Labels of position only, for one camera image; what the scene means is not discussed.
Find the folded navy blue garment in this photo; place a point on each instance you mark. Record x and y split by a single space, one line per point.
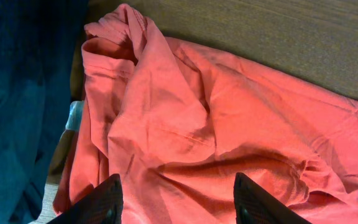
37 43

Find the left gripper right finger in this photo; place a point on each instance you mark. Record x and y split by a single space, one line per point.
254 205

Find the orange McKinney Boyd soccer shirt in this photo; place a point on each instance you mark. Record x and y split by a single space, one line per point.
177 121

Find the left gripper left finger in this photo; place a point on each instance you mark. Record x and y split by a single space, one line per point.
104 205

